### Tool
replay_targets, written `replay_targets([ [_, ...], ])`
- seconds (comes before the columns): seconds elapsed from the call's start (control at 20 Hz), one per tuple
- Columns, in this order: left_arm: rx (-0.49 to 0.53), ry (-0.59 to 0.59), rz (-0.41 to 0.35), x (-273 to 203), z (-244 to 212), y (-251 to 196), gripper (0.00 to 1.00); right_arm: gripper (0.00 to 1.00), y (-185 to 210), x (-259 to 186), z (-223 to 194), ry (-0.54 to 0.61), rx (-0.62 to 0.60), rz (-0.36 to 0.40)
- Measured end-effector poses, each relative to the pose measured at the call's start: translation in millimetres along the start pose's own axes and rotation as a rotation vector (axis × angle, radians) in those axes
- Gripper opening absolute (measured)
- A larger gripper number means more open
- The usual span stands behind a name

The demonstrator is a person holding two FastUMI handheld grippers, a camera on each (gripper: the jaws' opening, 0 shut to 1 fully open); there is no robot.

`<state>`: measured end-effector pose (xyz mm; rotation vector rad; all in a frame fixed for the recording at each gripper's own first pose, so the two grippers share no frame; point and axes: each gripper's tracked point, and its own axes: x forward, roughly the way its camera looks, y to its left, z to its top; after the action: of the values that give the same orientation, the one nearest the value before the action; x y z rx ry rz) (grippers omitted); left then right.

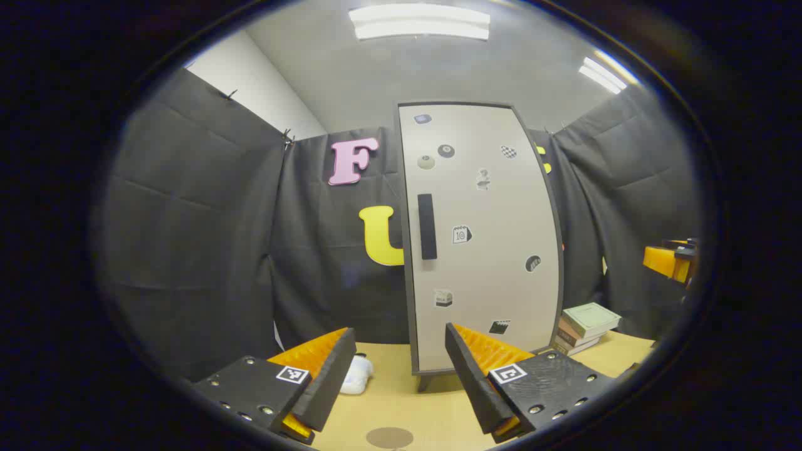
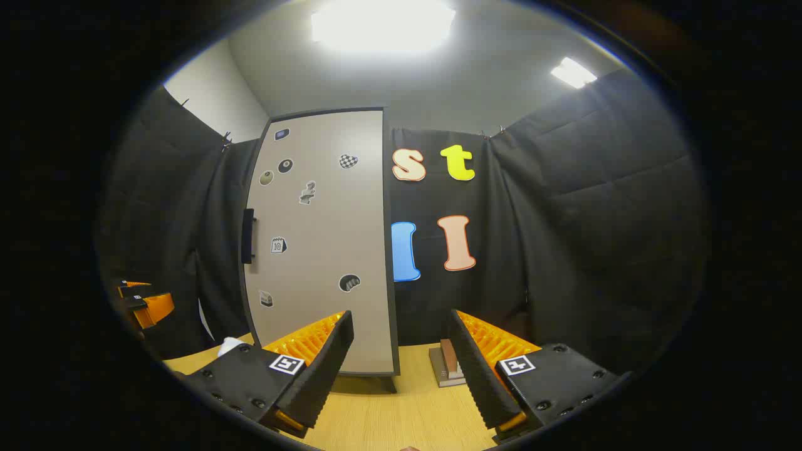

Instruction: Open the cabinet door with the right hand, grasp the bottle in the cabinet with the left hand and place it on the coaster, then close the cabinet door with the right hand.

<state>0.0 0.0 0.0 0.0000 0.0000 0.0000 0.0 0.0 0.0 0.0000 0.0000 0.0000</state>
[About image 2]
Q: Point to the white coaster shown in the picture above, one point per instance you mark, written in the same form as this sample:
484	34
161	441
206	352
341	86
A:
230	346

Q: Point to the large ceiling light panel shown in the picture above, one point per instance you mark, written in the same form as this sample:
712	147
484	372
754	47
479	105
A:
382	25

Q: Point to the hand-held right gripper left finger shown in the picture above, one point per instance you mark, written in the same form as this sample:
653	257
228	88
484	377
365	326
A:
319	376

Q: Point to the grey cabinet door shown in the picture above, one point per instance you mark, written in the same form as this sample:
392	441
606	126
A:
332	250

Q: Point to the small ceiling light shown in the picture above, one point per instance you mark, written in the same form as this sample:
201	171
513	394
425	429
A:
573	72

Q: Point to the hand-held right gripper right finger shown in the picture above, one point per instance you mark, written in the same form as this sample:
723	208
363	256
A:
479	382

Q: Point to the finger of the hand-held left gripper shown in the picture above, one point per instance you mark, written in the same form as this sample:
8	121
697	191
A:
135	285
156	307

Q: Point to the black backdrop cloth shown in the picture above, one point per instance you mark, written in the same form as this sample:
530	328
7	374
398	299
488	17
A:
595	219

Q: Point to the brown book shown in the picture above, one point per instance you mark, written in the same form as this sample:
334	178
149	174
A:
450	357

